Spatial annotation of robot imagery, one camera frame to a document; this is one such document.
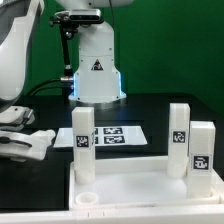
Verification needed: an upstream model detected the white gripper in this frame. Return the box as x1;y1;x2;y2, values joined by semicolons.
0;130;56;161

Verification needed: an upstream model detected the white marker plate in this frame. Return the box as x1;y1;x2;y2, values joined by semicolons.
54;126;147;148

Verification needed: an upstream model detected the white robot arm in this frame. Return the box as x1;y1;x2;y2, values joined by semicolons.
0;0;134;161

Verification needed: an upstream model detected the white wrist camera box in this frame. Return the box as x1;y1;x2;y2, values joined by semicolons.
0;106;35;125

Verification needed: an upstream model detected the white desk top tray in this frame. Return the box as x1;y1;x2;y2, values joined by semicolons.
69;156;224;210

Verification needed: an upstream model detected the black cable at base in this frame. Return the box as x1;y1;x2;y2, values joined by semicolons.
25;78;75;97

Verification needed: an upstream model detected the white frame rail front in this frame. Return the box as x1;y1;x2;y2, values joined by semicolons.
0;204;224;224

